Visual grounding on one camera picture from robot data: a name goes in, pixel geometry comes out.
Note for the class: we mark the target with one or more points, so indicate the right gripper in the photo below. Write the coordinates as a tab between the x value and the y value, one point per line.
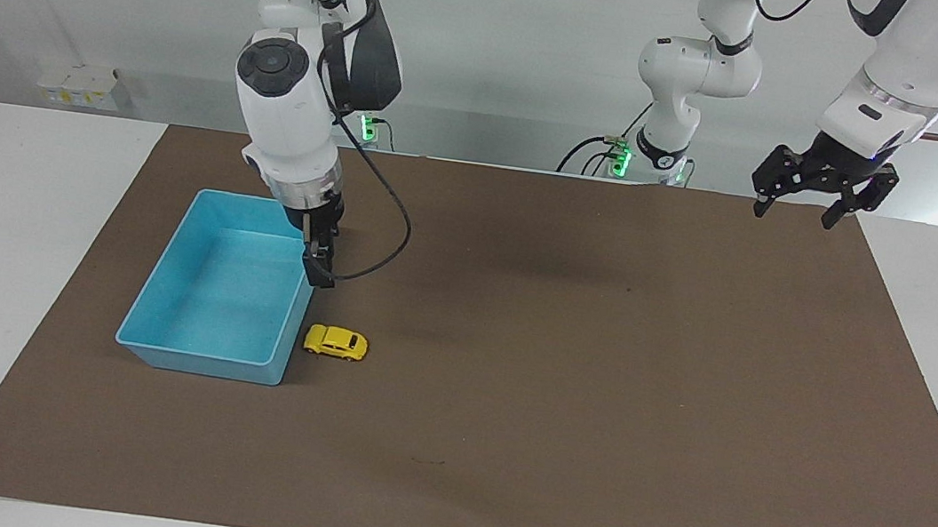
320	218

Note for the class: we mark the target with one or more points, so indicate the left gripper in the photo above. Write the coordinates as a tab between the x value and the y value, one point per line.
839	161

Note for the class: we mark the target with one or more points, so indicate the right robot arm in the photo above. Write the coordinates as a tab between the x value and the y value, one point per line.
285	120

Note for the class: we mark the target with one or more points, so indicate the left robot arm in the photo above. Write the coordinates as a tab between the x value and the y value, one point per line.
699	68

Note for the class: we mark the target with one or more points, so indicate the yellow toy beetle car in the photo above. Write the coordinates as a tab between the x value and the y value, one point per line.
337	343

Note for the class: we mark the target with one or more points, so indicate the light blue plastic bin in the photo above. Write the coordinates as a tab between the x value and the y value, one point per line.
206	294

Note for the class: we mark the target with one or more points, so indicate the white wall socket box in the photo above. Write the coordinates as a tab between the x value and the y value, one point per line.
77	85

